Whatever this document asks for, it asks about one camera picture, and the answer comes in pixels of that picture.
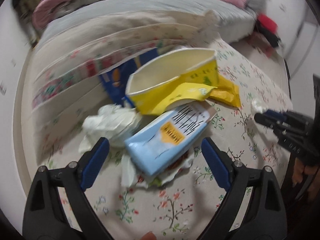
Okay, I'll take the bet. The small white tissue wad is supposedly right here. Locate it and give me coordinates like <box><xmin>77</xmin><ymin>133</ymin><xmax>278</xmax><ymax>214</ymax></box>
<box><xmin>251</xmin><ymin>99</ymin><xmax>268</xmax><ymax>115</ymax></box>

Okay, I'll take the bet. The yellow snack wrapper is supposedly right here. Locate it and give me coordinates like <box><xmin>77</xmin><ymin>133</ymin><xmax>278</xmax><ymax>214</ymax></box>
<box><xmin>209</xmin><ymin>75</ymin><xmax>241</xmax><ymax>108</ymax></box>

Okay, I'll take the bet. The white paper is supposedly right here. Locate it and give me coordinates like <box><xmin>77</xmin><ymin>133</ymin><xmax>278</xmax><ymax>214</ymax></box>
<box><xmin>79</xmin><ymin>105</ymin><xmax>142</xmax><ymax>154</ymax></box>

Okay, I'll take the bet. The light blue milk carton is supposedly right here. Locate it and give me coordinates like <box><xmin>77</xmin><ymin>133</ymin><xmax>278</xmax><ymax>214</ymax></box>
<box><xmin>125</xmin><ymin>101</ymin><xmax>217</xmax><ymax>177</ymax></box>

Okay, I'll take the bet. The blue snack box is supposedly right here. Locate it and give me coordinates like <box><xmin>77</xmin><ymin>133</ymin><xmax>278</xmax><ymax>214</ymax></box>
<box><xmin>99</xmin><ymin>48</ymin><xmax>159</xmax><ymax>108</ymax></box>

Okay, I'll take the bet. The person right hand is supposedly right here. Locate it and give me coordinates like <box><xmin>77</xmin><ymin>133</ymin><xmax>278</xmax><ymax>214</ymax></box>
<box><xmin>292</xmin><ymin>158</ymin><xmax>320</xmax><ymax>201</ymax></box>

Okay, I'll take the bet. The person left hand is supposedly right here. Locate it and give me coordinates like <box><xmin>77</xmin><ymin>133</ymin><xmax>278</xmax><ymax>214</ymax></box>
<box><xmin>140</xmin><ymin>231</ymin><xmax>157</xmax><ymax>240</ymax></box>

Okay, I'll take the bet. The red bag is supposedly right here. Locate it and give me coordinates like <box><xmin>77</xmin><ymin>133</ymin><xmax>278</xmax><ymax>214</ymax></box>
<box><xmin>257</xmin><ymin>14</ymin><xmax>278</xmax><ymax>33</ymax></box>

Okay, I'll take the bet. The grey bed sheet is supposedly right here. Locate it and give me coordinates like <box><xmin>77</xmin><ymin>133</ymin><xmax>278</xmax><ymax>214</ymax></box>
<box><xmin>36</xmin><ymin>0</ymin><xmax>256</xmax><ymax>50</ymax></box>

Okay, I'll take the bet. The floral bed sheet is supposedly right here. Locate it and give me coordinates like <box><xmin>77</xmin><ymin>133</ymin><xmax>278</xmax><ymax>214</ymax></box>
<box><xmin>22</xmin><ymin>10</ymin><xmax>292</xmax><ymax>239</ymax></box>

